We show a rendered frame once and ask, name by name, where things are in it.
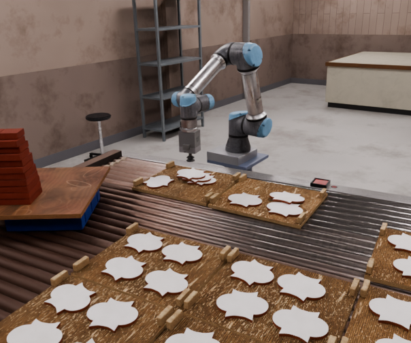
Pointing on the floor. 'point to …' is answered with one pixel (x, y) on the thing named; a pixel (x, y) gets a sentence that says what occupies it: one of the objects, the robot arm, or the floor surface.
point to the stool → (98, 130)
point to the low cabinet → (382, 82)
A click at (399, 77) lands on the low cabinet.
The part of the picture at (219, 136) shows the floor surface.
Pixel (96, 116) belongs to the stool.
